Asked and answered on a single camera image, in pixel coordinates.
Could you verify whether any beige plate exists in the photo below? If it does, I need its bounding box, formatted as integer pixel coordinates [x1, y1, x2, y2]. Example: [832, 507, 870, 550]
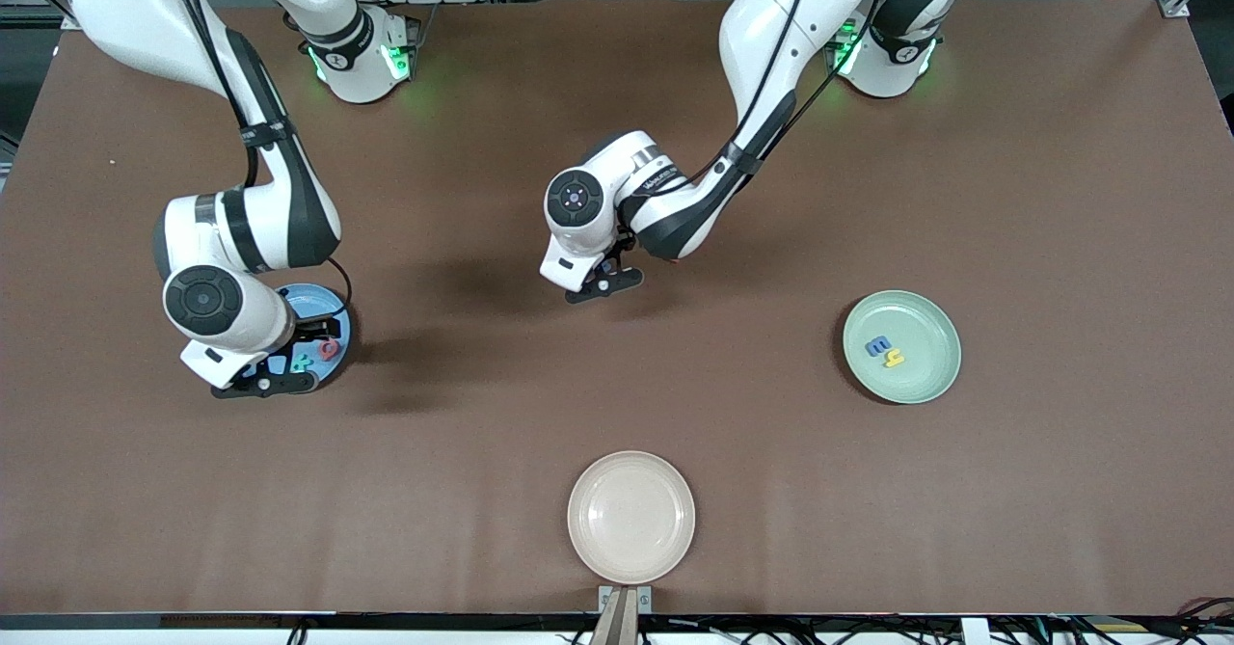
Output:
[567, 450, 697, 586]

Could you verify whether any green plate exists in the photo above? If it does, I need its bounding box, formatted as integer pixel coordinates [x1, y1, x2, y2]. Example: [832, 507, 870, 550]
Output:
[843, 289, 963, 405]

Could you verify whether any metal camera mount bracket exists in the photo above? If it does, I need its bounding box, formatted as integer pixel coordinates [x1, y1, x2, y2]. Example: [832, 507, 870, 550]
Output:
[588, 584, 654, 645]

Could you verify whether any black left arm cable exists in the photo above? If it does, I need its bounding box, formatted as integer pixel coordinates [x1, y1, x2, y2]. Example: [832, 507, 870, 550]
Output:
[675, 0, 893, 193]

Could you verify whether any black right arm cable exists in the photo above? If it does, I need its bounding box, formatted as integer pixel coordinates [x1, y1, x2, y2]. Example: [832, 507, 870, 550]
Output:
[169, 0, 355, 326]

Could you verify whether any blue plate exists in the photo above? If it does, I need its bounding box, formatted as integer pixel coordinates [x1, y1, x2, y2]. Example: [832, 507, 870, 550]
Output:
[253, 283, 355, 392]

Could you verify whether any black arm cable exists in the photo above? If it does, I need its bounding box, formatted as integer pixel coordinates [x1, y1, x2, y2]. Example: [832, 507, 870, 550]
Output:
[675, 0, 893, 193]
[169, 0, 355, 326]

